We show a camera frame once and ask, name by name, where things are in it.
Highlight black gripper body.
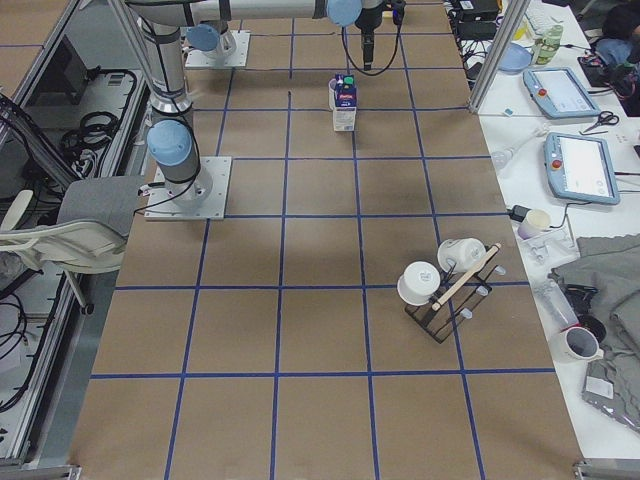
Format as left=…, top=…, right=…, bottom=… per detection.
left=357, top=0, right=383, bottom=35

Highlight blue white milk carton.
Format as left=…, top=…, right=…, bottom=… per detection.
left=332, top=74, right=357, bottom=132

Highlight white ribbed mug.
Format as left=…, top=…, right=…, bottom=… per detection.
left=328, top=78, right=340, bottom=111

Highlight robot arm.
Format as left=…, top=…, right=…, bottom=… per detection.
left=125, top=0, right=393, bottom=218
left=186, top=23, right=237, bottom=57

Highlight cream paper cup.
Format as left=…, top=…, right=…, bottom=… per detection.
left=517, top=209, right=551, bottom=240

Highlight black electronics box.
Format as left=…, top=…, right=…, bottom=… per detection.
left=450, top=0, right=499, bottom=41

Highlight green glass jar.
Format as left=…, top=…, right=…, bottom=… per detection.
left=532, top=24, right=564, bottom=66

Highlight upper teach pendant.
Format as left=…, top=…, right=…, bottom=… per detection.
left=522, top=67, right=601, bottom=119

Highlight teach pendant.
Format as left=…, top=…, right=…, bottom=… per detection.
left=522, top=67, right=601, bottom=119
left=543, top=132, right=620, bottom=205

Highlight white mug on rack back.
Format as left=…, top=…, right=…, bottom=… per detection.
left=437, top=238, right=486, bottom=273

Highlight white mug on rack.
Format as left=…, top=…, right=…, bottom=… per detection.
left=397, top=261, right=441, bottom=306
left=437, top=238, right=486, bottom=273

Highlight lower teach pendant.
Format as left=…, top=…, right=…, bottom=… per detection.
left=543, top=132, right=620, bottom=205

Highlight white mug on rack front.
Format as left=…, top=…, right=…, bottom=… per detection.
left=397, top=261, right=441, bottom=306

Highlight black scissors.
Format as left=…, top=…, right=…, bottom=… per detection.
left=580, top=110, right=620, bottom=135

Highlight grey office chair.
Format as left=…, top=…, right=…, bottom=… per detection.
left=1, top=175, right=145, bottom=314

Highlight grey cloth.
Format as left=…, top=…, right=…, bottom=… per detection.
left=549, top=235, right=639, bottom=431

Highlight white red rim mug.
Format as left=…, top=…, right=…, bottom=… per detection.
left=548, top=326, right=604, bottom=363

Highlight aluminium frame post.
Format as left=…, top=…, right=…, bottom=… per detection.
left=468, top=0, right=530, bottom=113

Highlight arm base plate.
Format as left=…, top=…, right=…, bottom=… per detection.
left=185, top=25, right=250, bottom=70
left=144, top=156, right=232, bottom=221

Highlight wooden rack handle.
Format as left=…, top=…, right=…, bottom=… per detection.
left=431, top=243, right=502, bottom=311

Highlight black wire mug rack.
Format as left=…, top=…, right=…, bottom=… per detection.
left=404, top=253, right=501, bottom=344

